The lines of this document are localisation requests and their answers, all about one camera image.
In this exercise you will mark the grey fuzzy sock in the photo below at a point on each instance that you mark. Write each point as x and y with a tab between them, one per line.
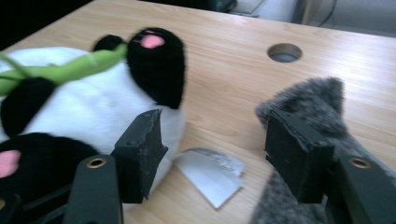
314	99

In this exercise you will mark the panda plush toy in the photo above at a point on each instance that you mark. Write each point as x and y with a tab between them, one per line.
93	105

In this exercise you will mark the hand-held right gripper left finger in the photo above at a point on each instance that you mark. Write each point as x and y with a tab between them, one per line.
140	155

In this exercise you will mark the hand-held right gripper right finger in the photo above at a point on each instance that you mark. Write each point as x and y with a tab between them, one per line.
295	155

